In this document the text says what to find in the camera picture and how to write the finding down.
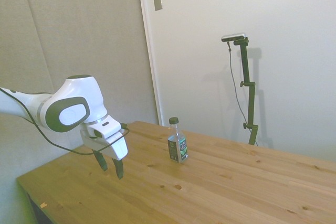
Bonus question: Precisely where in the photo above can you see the silver exterior camera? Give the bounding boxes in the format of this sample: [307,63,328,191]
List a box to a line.
[221,32,247,42]

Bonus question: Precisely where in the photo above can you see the white door frame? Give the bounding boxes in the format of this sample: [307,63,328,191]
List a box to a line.
[135,0,164,125]

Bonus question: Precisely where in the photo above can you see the black camera stand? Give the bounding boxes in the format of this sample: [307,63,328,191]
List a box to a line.
[233,37,259,145]

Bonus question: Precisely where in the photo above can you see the clear plastic bottle black cap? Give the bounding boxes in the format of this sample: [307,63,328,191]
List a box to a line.
[167,117,189,163]

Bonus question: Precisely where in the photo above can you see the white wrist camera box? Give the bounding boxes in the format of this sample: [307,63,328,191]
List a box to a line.
[87,116,125,139]

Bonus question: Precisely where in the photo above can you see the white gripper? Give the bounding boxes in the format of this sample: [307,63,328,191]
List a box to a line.
[79,128,129,180]

